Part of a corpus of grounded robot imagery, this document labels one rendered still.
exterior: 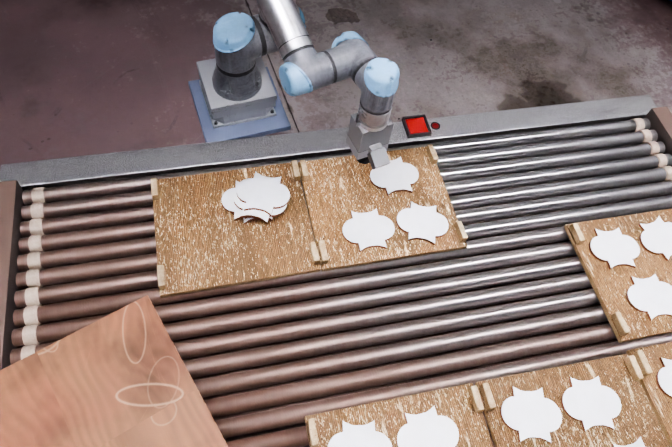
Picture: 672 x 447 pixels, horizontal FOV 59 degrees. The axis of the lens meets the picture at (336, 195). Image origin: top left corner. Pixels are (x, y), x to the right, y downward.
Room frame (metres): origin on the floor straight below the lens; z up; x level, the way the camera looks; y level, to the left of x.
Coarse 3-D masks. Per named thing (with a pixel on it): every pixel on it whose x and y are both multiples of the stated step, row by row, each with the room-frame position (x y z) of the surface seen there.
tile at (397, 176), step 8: (392, 160) 1.07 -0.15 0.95; (400, 160) 1.07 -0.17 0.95; (384, 168) 1.03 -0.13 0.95; (392, 168) 1.04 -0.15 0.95; (400, 168) 1.04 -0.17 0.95; (408, 168) 1.05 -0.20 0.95; (376, 176) 1.00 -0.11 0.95; (384, 176) 1.00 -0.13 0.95; (392, 176) 1.01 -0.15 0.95; (400, 176) 1.01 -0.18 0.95; (408, 176) 1.02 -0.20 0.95; (416, 176) 1.02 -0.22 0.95; (376, 184) 0.97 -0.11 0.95; (384, 184) 0.98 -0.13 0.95; (392, 184) 0.98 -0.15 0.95; (400, 184) 0.99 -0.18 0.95; (408, 184) 0.99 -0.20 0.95; (392, 192) 0.96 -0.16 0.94
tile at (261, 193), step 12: (252, 180) 0.88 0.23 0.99; (264, 180) 0.89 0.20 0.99; (276, 180) 0.90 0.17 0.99; (240, 192) 0.84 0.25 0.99; (252, 192) 0.85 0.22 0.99; (264, 192) 0.85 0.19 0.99; (276, 192) 0.86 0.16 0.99; (288, 192) 0.87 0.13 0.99; (252, 204) 0.81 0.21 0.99; (264, 204) 0.82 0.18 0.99; (276, 204) 0.82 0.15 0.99
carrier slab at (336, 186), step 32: (320, 160) 1.03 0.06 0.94; (352, 160) 1.05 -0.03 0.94; (416, 160) 1.09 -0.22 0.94; (320, 192) 0.92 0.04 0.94; (352, 192) 0.94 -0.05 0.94; (384, 192) 0.96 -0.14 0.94; (416, 192) 0.98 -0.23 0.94; (320, 224) 0.82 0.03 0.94; (448, 224) 0.89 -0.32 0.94; (352, 256) 0.74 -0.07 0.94; (384, 256) 0.75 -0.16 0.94
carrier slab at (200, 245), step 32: (160, 192) 0.83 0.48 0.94; (192, 192) 0.85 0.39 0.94; (224, 192) 0.86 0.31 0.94; (160, 224) 0.73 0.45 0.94; (192, 224) 0.75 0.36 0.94; (224, 224) 0.76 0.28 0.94; (256, 224) 0.78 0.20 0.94; (288, 224) 0.80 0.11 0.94; (160, 256) 0.64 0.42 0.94; (192, 256) 0.66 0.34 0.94; (224, 256) 0.67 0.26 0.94; (256, 256) 0.69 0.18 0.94; (288, 256) 0.70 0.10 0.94; (192, 288) 0.57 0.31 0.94
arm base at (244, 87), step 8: (216, 64) 1.22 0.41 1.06; (216, 72) 1.22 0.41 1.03; (224, 72) 1.19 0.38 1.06; (248, 72) 1.21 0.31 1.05; (256, 72) 1.25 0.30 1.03; (216, 80) 1.20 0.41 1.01; (224, 80) 1.19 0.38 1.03; (232, 80) 1.19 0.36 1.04; (240, 80) 1.19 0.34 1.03; (248, 80) 1.21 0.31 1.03; (256, 80) 1.24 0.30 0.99; (216, 88) 1.19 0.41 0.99; (224, 88) 1.19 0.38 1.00; (232, 88) 1.18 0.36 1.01; (240, 88) 1.19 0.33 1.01; (248, 88) 1.20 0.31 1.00; (256, 88) 1.22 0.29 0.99; (224, 96) 1.18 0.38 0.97; (232, 96) 1.17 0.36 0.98; (240, 96) 1.18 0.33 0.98; (248, 96) 1.19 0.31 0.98
